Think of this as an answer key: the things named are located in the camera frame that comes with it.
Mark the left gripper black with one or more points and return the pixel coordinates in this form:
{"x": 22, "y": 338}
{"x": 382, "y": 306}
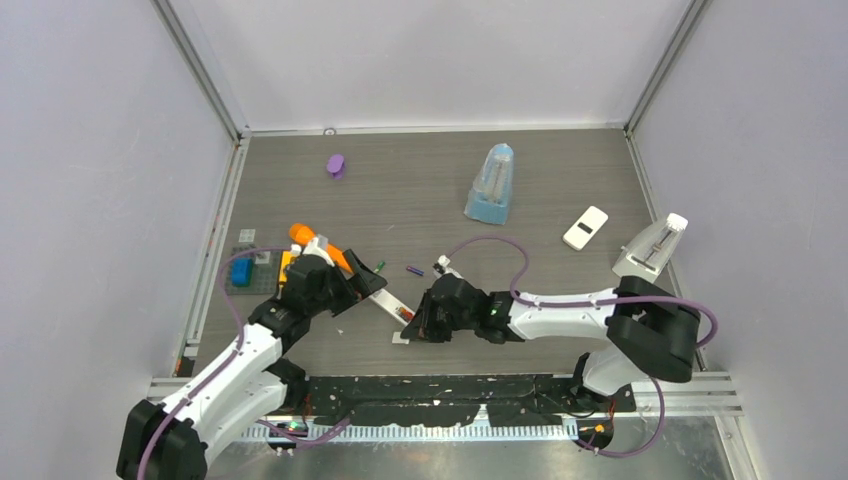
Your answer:
{"x": 357, "y": 287}

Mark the small white remote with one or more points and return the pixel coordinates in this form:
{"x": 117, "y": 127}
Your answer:
{"x": 583, "y": 230}

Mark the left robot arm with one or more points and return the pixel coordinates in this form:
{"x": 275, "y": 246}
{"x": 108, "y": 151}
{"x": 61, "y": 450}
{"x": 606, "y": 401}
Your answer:
{"x": 181, "y": 436}

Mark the white remote control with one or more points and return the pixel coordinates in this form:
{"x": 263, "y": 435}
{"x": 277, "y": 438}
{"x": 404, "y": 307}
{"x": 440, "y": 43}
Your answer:
{"x": 390, "y": 304}

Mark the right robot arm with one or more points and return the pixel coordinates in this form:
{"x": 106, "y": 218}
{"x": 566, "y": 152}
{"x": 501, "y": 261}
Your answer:
{"x": 650, "y": 332}

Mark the yellow tape measure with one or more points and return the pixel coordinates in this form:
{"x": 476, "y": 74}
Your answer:
{"x": 286, "y": 259}

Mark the purple cap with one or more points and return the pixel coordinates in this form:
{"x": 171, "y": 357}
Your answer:
{"x": 336, "y": 166}

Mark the blue lego brick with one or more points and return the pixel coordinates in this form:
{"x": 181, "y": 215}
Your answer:
{"x": 241, "y": 272}

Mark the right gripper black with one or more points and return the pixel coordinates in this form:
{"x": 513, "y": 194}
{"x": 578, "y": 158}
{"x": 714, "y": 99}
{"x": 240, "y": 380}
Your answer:
{"x": 423, "y": 326}

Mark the white battery cover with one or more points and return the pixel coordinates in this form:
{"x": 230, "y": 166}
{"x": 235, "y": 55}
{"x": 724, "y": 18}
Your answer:
{"x": 397, "y": 339}

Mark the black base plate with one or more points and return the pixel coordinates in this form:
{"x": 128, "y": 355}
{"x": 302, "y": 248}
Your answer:
{"x": 454, "y": 400}

